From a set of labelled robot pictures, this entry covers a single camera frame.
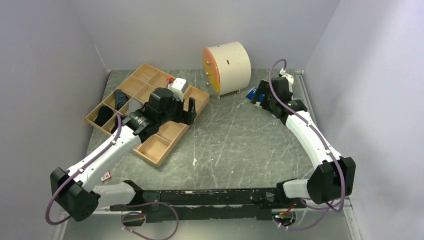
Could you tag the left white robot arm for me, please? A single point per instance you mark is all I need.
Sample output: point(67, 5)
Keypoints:
point(75, 191)

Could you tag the small red white tag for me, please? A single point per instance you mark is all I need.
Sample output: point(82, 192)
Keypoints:
point(107, 176)

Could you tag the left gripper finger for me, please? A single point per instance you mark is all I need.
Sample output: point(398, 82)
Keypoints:
point(188, 117)
point(192, 105)

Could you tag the grey rolled sock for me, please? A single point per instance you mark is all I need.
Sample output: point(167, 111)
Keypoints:
point(134, 106)

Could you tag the dark striped rolled sock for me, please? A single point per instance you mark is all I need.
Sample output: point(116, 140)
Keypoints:
point(120, 99)

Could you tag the wooden compartment tray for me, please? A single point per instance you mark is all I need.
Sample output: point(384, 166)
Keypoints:
point(139, 85)

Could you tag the cream cylindrical drawer cabinet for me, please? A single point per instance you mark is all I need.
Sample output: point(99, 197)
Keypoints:
point(228, 67)

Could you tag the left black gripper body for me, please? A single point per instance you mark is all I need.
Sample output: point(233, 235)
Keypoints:
point(174, 113)

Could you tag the blue underwear white trim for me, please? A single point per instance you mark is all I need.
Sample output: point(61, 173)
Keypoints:
point(255, 97)

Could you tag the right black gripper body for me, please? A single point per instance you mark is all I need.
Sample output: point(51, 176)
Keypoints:
point(268, 100)

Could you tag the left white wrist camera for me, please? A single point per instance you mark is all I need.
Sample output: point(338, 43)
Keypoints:
point(178, 86)

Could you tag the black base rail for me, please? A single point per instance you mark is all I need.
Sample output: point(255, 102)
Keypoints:
point(262, 204)

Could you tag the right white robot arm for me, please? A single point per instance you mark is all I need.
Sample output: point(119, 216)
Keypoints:
point(333, 175)

